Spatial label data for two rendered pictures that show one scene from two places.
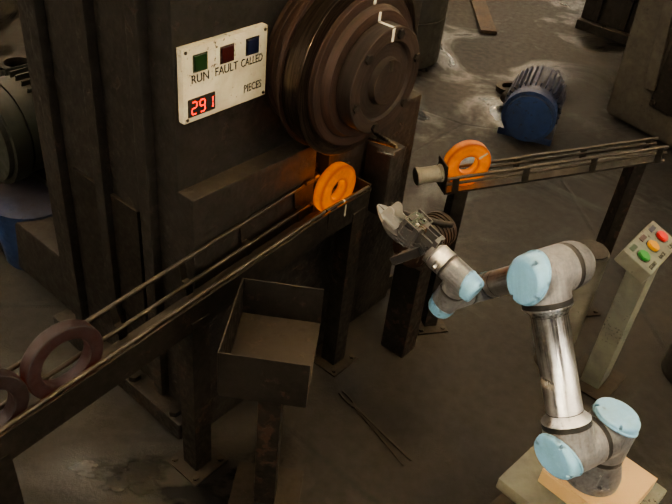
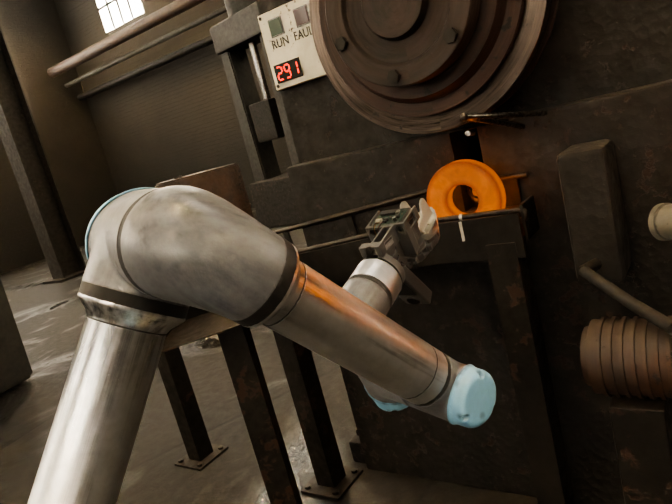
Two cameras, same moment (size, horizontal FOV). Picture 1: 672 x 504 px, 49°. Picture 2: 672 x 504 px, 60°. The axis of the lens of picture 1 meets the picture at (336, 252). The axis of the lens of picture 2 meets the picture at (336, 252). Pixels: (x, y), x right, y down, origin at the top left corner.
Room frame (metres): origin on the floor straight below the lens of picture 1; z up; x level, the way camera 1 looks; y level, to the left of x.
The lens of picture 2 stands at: (1.56, -1.12, 0.94)
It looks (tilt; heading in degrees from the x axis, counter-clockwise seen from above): 12 degrees down; 90
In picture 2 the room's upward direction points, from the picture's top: 15 degrees counter-clockwise
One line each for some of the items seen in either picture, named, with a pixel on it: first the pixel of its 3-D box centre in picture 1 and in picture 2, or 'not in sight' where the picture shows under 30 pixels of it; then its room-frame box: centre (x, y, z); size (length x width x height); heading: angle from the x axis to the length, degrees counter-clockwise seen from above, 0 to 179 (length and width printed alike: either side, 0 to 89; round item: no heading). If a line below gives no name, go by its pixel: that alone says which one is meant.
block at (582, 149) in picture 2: (380, 176); (595, 211); (2.02, -0.11, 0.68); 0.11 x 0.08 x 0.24; 53
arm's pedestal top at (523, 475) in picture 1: (581, 488); not in sight; (1.23, -0.71, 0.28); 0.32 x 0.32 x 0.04; 48
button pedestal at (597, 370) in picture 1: (621, 315); not in sight; (1.92, -0.98, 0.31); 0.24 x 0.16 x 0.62; 143
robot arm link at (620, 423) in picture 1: (608, 429); not in sight; (1.23, -0.71, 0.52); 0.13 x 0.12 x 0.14; 125
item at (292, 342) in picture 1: (268, 421); (249, 414); (1.26, 0.12, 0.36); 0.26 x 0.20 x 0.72; 178
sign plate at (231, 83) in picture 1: (224, 72); (309, 38); (1.61, 0.31, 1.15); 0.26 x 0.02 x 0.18; 143
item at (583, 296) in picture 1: (569, 308); not in sight; (1.99, -0.83, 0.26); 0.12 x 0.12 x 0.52
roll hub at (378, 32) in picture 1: (380, 79); (397, 2); (1.76, -0.06, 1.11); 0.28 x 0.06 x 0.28; 143
